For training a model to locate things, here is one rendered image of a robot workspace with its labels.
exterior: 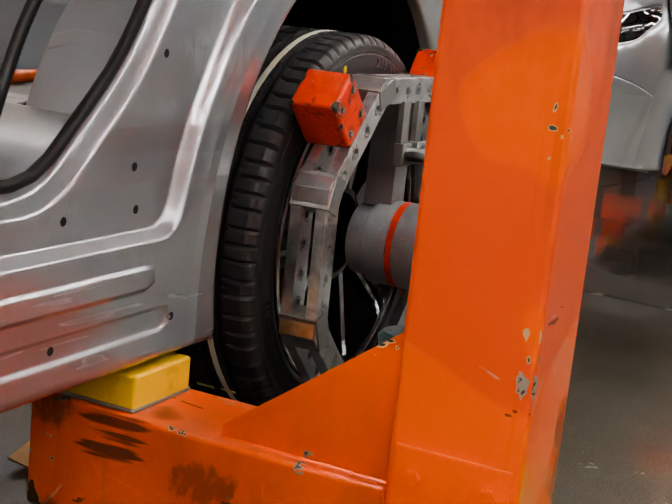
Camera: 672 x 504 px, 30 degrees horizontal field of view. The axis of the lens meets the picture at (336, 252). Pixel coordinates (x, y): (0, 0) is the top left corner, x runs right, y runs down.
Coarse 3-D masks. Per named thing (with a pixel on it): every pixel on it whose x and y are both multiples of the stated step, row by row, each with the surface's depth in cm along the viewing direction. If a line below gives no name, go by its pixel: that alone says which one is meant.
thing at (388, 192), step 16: (384, 112) 201; (384, 128) 201; (384, 144) 202; (368, 160) 203; (384, 160) 202; (368, 176) 204; (384, 176) 202; (400, 176) 204; (368, 192) 204; (384, 192) 203; (400, 192) 205
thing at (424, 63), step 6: (420, 48) 218; (420, 54) 218; (426, 54) 217; (432, 54) 217; (414, 60) 217; (420, 60) 217; (426, 60) 217; (432, 60) 216; (414, 66) 217; (420, 66) 216; (426, 66) 216; (432, 66) 216; (414, 72) 216; (420, 72) 216; (426, 72) 215; (432, 72) 215
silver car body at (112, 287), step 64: (0, 0) 356; (64, 0) 354; (128, 0) 184; (192, 0) 161; (256, 0) 171; (0, 64) 355; (64, 64) 182; (128, 64) 155; (192, 64) 164; (256, 64) 174; (0, 128) 167; (64, 128) 146; (128, 128) 154; (192, 128) 165; (0, 192) 137; (64, 192) 145; (128, 192) 156; (192, 192) 165; (0, 256) 136; (64, 256) 144; (128, 256) 154; (192, 256) 168; (0, 320) 134; (64, 320) 145; (128, 320) 157; (192, 320) 171; (0, 384) 137; (64, 384) 147
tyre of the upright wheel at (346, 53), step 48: (336, 48) 194; (384, 48) 209; (288, 96) 185; (240, 144) 183; (288, 144) 184; (240, 192) 181; (240, 240) 180; (240, 288) 182; (240, 336) 185; (192, 384) 200; (240, 384) 193; (288, 384) 198
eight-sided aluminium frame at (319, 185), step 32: (384, 96) 190; (416, 96) 202; (320, 160) 185; (352, 160) 185; (320, 192) 180; (320, 224) 181; (288, 256) 184; (320, 256) 182; (288, 288) 185; (320, 288) 183; (288, 320) 185; (320, 320) 184; (320, 352) 187
